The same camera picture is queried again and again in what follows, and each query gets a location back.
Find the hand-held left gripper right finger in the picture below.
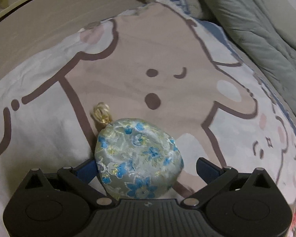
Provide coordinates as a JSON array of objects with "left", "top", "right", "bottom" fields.
[{"left": 181, "top": 157, "right": 273, "bottom": 208}]

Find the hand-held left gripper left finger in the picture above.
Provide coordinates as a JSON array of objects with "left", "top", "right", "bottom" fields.
[{"left": 22, "top": 158, "right": 114, "bottom": 209}]

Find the blue floral fabric pouch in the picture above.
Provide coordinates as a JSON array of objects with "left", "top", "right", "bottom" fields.
[{"left": 91, "top": 102, "right": 184, "bottom": 200}]

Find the cartoon printed blanket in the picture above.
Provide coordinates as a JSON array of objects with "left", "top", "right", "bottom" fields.
[{"left": 0, "top": 0, "right": 296, "bottom": 237}]

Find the grey duvet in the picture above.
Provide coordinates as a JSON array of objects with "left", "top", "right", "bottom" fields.
[{"left": 185, "top": 0, "right": 296, "bottom": 127}]

